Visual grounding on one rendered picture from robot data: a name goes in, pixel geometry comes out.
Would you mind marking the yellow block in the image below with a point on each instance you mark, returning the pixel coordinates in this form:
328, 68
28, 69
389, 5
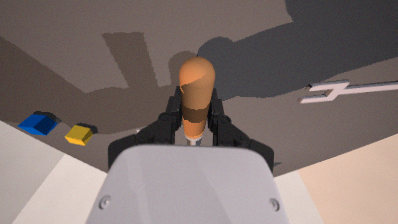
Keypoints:
79, 135

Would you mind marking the blue cube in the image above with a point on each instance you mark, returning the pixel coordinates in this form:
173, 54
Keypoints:
38, 124

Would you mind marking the grey combination wrench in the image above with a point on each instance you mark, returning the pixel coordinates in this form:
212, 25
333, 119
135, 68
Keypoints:
339, 87

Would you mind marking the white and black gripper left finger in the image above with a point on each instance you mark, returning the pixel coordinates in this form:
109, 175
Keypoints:
162, 131

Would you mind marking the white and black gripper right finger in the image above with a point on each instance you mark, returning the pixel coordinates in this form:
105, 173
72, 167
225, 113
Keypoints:
224, 132

